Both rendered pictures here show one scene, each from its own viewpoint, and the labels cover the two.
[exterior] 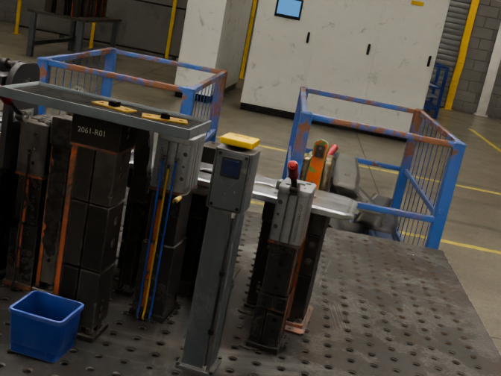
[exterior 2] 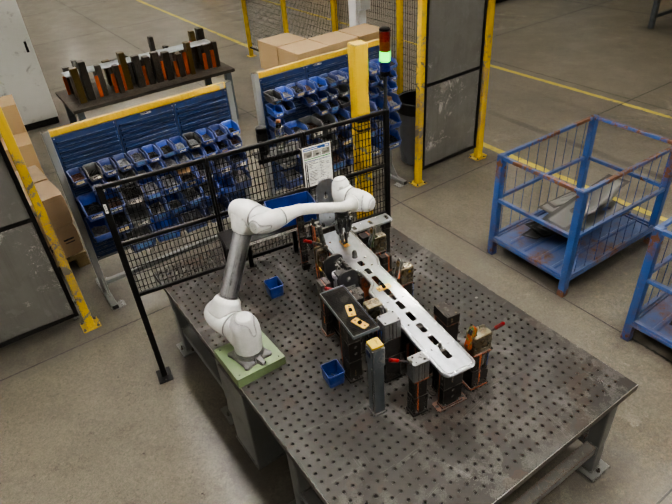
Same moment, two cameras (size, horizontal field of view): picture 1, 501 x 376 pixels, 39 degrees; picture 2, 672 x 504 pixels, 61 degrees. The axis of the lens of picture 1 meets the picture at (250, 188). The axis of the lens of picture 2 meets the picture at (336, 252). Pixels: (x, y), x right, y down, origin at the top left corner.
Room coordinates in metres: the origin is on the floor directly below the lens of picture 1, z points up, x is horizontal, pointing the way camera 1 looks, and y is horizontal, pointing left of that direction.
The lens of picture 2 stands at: (0.08, -1.42, 3.01)
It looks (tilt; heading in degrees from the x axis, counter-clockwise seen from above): 35 degrees down; 55
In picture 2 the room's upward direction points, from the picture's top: 5 degrees counter-clockwise
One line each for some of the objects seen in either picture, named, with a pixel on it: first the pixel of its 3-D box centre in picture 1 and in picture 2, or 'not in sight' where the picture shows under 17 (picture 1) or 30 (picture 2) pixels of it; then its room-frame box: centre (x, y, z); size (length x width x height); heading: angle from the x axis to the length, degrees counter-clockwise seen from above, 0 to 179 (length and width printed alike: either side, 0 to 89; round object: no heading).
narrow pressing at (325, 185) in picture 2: not in sight; (325, 203); (1.81, 1.17, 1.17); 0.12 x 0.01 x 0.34; 169
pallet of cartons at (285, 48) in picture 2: not in sight; (326, 94); (3.74, 3.83, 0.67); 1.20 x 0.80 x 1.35; 0
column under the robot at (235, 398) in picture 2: not in sight; (261, 405); (0.93, 0.73, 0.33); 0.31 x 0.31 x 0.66; 88
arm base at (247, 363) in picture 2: not in sight; (251, 352); (0.93, 0.72, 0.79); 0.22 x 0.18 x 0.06; 98
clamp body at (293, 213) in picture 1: (281, 265); (417, 384); (1.40, -0.09, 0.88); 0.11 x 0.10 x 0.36; 169
